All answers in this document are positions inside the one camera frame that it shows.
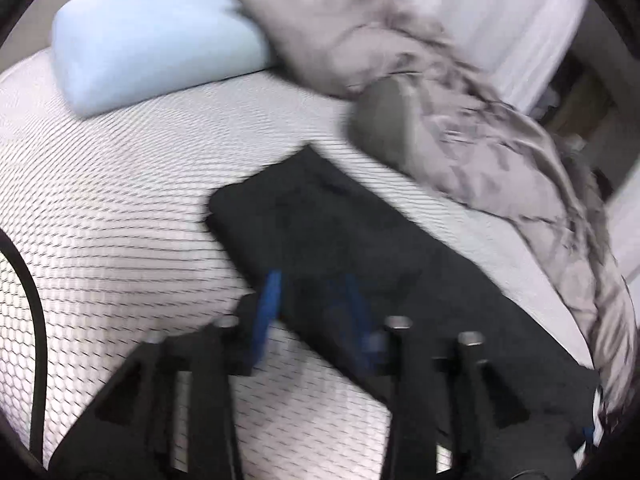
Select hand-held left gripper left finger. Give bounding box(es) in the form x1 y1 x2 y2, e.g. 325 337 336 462
47 269 287 480

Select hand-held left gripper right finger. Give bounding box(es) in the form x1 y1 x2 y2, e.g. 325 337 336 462
340 272 581 480

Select black pants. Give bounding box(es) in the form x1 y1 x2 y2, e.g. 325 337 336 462
206 144 601 453

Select grey crumpled duvet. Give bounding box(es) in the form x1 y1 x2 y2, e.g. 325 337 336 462
227 0 640 411

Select light blue pillow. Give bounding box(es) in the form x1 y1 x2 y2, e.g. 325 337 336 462
51 0 278 120

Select dark wooden furniture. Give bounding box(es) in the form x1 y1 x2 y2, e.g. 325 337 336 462
537 0 631 201

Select black cable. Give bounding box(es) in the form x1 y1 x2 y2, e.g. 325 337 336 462
0 230 49 466

